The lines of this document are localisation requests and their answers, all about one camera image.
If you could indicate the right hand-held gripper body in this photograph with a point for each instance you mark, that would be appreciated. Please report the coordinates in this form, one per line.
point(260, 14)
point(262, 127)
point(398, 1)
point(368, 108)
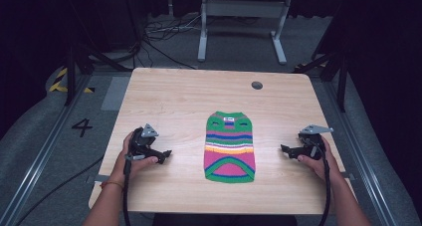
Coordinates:
point(312, 146)

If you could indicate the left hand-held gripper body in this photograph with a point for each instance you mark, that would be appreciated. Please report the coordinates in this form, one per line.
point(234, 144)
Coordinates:
point(141, 143)

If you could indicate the person's right hand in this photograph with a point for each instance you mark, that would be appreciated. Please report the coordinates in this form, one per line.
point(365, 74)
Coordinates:
point(323, 166)

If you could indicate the person's left hand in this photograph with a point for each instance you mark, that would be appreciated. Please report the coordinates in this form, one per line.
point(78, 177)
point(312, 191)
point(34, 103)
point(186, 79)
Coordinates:
point(121, 168)

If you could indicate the grey floor plate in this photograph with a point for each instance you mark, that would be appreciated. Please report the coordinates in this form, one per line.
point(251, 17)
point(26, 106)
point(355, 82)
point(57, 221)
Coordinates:
point(115, 93)

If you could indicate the striped knitted pet sweater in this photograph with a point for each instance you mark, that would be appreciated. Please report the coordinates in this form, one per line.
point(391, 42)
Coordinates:
point(229, 146)

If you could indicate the black metal stand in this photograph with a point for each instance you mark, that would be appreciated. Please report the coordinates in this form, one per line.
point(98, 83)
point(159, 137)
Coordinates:
point(70, 76)
point(341, 80)

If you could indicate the metal floor rail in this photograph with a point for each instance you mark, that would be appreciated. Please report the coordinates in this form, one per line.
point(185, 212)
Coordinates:
point(361, 159)
point(43, 153)

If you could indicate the white metal table frame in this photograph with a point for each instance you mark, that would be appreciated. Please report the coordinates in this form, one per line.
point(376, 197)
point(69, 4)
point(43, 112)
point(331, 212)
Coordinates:
point(245, 8)

